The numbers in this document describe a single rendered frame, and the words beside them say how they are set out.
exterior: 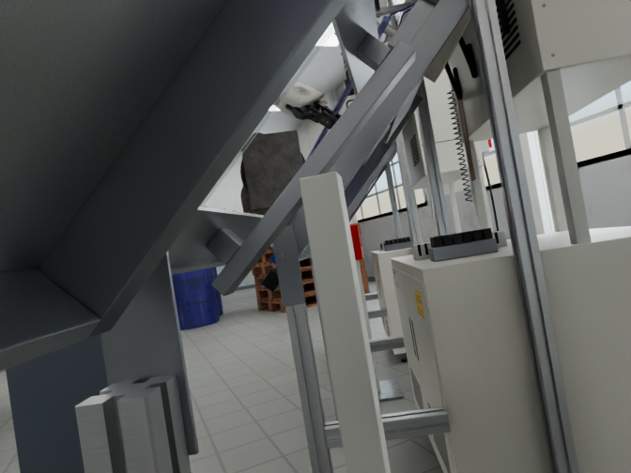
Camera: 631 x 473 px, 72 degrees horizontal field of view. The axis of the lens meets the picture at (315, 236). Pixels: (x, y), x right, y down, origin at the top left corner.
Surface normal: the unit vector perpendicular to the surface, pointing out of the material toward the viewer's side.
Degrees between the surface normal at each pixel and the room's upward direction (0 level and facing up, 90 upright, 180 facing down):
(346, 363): 90
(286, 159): 90
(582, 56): 90
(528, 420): 90
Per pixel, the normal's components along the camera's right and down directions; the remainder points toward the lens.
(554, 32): -0.07, -0.02
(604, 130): -0.91, 0.14
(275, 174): 0.15, -0.05
